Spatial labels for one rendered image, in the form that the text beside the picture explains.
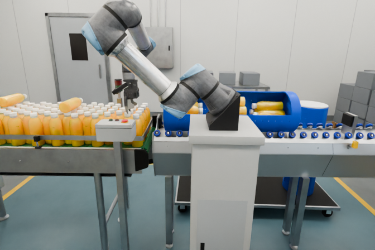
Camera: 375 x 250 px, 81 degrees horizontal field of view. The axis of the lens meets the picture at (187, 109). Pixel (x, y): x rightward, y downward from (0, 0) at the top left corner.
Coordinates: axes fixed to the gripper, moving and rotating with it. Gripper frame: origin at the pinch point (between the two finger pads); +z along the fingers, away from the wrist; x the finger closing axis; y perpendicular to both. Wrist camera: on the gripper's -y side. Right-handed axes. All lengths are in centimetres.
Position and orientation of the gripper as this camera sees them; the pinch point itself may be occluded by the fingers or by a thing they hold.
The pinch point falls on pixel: (127, 110)
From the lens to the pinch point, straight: 144.4
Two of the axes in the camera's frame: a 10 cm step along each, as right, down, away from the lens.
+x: 0.0, -2.6, 9.7
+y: 10.0, 0.1, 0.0
